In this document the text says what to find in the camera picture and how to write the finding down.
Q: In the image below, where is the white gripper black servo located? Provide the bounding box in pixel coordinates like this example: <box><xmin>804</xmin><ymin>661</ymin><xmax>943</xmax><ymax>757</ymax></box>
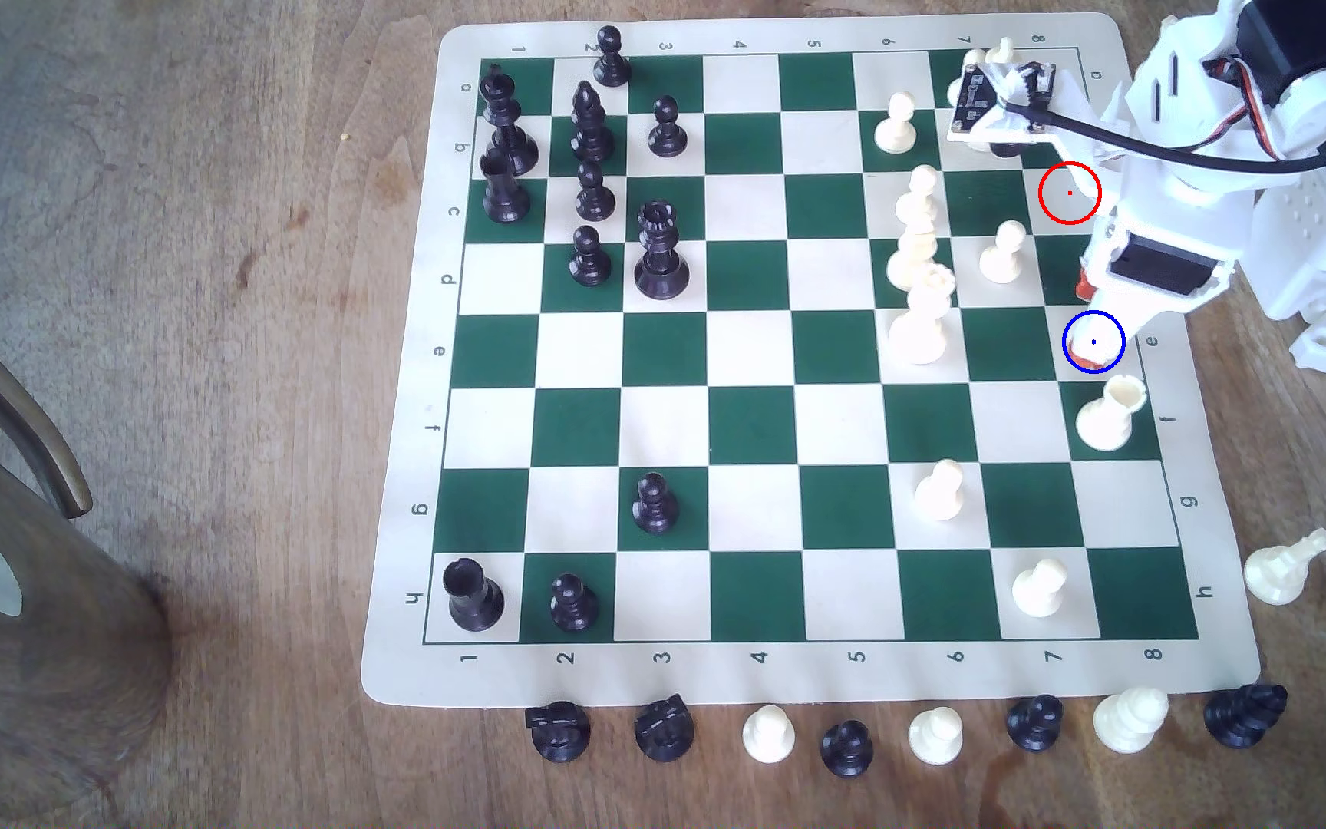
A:
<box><xmin>1069</xmin><ymin>150</ymin><xmax>1252</xmax><ymax>373</ymax></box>

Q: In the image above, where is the white queen chess piece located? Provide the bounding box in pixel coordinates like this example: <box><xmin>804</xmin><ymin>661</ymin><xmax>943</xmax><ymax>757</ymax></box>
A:
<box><xmin>886</xmin><ymin>263</ymin><xmax>957</xmax><ymax>366</ymax></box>

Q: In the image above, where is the white bishop chess piece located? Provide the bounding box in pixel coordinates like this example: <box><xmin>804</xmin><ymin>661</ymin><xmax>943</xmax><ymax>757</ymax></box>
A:
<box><xmin>1243</xmin><ymin>527</ymin><xmax>1326</xmax><ymax>607</ymax></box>

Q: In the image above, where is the green white chess mat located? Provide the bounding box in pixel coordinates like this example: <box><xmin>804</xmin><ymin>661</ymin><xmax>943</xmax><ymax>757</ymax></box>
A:
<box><xmin>360</xmin><ymin>12</ymin><xmax>1263</xmax><ymax>709</ymax></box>

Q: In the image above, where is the black pawn chess piece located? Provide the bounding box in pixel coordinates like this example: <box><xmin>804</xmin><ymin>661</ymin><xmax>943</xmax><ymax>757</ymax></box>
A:
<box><xmin>1006</xmin><ymin>694</ymin><xmax>1065</xmax><ymax>753</ymax></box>
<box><xmin>648</xmin><ymin>97</ymin><xmax>688</xmax><ymax>159</ymax></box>
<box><xmin>632</xmin><ymin>473</ymin><xmax>681</xmax><ymax>536</ymax></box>
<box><xmin>550</xmin><ymin>573</ymin><xmax>601</xmax><ymax>633</ymax></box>
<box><xmin>592</xmin><ymin>25</ymin><xmax>633</xmax><ymax>88</ymax></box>
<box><xmin>820</xmin><ymin>721</ymin><xmax>875</xmax><ymax>778</ymax></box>
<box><xmin>576</xmin><ymin>159</ymin><xmax>617</xmax><ymax>223</ymax></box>
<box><xmin>569</xmin><ymin>226</ymin><xmax>614</xmax><ymax>288</ymax></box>

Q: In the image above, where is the black bishop chess piece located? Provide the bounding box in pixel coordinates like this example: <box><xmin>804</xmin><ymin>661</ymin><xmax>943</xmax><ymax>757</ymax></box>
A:
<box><xmin>569</xmin><ymin>81</ymin><xmax>616</xmax><ymax>163</ymax></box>
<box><xmin>1204</xmin><ymin>682</ymin><xmax>1289</xmax><ymax>750</ymax></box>

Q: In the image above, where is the black queen chess piece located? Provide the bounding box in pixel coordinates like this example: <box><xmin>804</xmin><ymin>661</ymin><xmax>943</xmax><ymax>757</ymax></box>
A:
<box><xmin>633</xmin><ymin>201</ymin><xmax>691</xmax><ymax>302</ymax></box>

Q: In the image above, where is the black rook chess piece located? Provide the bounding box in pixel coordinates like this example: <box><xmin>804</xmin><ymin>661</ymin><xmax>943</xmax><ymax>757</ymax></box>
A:
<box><xmin>482</xmin><ymin>150</ymin><xmax>532</xmax><ymax>225</ymax></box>
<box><xmin>442</xmin><ymin>558</ymin><xmax>506</xmax><ymax>632</ymax></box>

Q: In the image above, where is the black king chess piece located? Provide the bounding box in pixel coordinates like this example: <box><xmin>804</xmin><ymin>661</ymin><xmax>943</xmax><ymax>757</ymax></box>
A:
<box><xmin>479</xmin><ymin>65</ymin><xmax>541</xmax><ymax>177</ymax></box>

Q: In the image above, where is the white pawn on green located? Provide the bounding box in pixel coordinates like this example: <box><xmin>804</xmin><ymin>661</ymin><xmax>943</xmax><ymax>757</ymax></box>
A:
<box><xmin>886</xmin><ymin>224</ymin><xmax>941</xmax><ymax>292</ymax></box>

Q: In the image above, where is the round brown wooden object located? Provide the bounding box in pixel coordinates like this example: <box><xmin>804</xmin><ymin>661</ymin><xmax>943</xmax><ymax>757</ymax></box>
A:
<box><xmin>0</xmin><ymin>403</ymin><xmax>175</xmax><ymax>821</ymax></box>

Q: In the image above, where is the black camera cable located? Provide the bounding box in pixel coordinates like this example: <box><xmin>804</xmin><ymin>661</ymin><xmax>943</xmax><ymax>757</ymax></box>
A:
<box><xmin>1002</xmin><ymin>97</ymin><xmax>1326</xmax><ymax>177</ymax></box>

